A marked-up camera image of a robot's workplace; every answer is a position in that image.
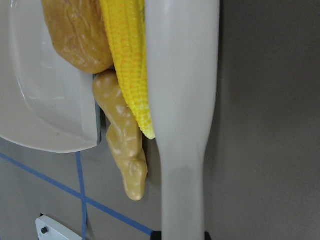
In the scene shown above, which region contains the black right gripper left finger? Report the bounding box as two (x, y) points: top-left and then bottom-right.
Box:
(150, 231), (162, 240)

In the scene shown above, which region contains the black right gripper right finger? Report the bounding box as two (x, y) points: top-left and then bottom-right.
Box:
(204, 231), (212, 240)

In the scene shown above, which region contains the tan toy drumstick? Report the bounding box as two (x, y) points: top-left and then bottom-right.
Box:
(92, 70), (148, 201)

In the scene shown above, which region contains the white plastic dustpan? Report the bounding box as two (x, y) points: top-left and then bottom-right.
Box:
(0, 0), (101, 153)

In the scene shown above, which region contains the yellow toy corn cob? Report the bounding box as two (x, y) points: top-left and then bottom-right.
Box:
(99, 0), (155, 140)

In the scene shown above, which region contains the brown toy chicken piece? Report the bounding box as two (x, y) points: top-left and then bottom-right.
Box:
(41, 0), (114, 74)

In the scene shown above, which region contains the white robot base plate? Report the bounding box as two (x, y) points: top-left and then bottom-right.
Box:
(35, 215), (82, 240)

